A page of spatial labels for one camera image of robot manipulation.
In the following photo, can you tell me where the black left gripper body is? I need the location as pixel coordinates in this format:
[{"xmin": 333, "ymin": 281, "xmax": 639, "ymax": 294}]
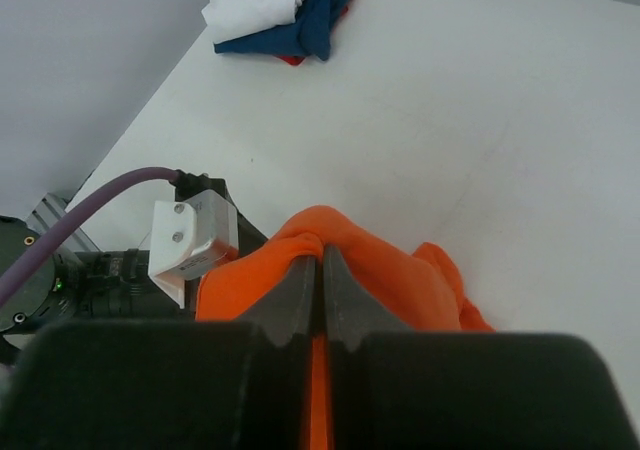
[{"xmin": 172, "ymin": 170, "xmax": 267, "ymax": 265}]

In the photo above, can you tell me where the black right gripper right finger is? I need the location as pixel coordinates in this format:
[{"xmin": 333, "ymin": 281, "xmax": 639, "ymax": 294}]
[{"xmin": 323, "ymin": 245, "xmax": 413, "ymax": 352}]

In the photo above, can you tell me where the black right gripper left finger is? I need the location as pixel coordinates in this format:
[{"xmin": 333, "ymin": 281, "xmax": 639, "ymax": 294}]
[{"xmin": 236, "ymin": 256, "xmax": 316, "ymax": 348}]

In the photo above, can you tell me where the orange t-shirt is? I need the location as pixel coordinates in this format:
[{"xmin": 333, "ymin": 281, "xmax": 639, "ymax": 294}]
[{"xmin": 178, "ymin": 206, "xmax": 491, "ymax": 449}]

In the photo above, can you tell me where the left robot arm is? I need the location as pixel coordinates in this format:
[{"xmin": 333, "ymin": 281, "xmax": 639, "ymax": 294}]
[{"xmin": 1, "ymin": 167, "xmax": 267, "ymax": 336}]

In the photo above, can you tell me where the blue folded t-shirt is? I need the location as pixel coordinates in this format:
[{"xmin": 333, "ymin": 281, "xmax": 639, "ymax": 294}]
[{"xmin": 202, "ymin": 0, "xmax": 350, "ymax": 62}]

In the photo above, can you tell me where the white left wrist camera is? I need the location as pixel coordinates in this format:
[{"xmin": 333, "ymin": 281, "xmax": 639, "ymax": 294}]
[{"xmin": 148, "ymin": 189, "xmax": 239, "ymax": 309}]

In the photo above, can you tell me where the aluminium mounting rail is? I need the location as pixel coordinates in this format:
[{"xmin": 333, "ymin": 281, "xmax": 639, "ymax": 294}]
[{"xmin": 27, "ymin": 193, "xmax": 101, "ymax": 254}]

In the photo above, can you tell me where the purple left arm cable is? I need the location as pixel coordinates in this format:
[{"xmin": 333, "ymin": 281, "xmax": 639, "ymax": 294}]
[{"xmin": 0, "ymin": 167, "xmax": 180, "ymax": 311}]

